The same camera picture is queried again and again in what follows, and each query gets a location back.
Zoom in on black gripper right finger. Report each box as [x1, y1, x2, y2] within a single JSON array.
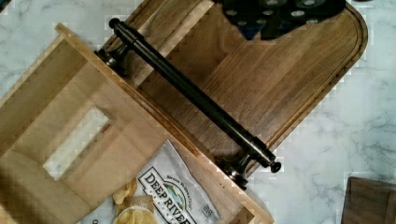
[[260, 0, 346, 40]]

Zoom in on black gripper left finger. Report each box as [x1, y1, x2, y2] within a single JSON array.
[[214, 0, 275, 40]]

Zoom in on Deep River chips bag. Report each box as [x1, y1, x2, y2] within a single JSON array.
[[76, 141, 220, 224]]

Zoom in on dark wooden block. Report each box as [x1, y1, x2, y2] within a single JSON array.
[[341, 176, 396, 224]]

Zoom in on wooden drawer box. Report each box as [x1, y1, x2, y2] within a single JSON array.
[[0, 24, 274, 224]]

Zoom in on black drawer handle bar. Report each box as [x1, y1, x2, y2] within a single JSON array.
[[95, 18, 282, 190]]

